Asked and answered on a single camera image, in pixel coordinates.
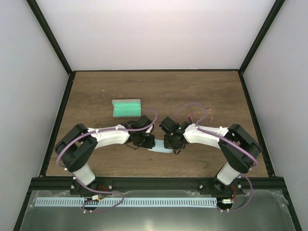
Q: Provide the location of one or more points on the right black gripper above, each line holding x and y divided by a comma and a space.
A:
168, 145

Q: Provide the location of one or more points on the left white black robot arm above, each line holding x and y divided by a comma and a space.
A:
76, 147

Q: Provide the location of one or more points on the pink sunglasses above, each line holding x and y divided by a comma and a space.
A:
195, 116

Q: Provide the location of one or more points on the grey green glasses case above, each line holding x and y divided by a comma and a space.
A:
126, 108

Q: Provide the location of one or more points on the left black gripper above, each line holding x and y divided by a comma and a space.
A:
149, 145

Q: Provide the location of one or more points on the light blue cleaning cloth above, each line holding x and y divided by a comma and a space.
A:
159, 147

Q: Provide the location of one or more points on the black mounting rail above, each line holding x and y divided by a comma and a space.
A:
205, 186

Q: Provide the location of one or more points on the metal front plate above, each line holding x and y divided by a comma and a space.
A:
258, 211

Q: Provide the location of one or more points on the light blue slotted cable duct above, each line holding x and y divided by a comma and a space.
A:
202, 202

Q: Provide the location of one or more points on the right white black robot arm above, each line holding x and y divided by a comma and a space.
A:
238, 147

